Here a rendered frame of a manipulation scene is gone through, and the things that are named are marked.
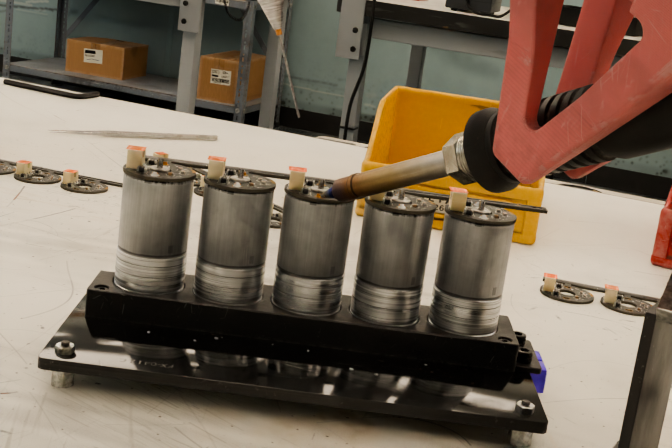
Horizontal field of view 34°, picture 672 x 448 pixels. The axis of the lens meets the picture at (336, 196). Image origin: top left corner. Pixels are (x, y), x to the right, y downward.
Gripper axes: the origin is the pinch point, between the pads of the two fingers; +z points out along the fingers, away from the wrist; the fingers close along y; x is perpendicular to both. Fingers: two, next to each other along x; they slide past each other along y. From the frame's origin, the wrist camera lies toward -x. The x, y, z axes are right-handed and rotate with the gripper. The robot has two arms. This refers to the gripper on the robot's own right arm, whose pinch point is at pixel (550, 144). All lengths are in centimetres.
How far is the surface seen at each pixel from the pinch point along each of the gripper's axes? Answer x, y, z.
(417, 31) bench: -139, -178, 90
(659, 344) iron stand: 5.6, -0.8, 2.3
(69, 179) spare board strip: -24.8, -4.8, 23.6
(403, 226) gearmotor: -3.7, -1.9, 6.9
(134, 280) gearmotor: -7.9, 4.4, 12.5
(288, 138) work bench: -32, -28, 28
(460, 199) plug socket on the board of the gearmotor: -3.5, -3.7, 5.6
